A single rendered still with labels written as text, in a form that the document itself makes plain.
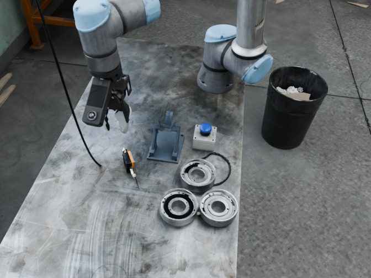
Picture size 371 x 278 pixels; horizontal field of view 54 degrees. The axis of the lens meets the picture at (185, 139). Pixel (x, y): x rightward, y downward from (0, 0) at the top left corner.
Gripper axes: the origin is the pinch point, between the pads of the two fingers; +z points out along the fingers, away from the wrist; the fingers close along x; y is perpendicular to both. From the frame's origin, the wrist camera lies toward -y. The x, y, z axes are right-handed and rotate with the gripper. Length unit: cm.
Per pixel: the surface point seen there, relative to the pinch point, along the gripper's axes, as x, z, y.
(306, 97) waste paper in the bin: -64, 72, 111
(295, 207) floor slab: -66, 104, 56
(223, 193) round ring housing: -30.8, 16.0, -3.0
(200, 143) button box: -20.5, 16.1, 14.3
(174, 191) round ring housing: -17.5, 14.8, -6.0
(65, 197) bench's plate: 12.5, 16.0, -14.1
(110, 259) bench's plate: -6.5, 16.3, -28.3
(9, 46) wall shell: 156, 85, 142
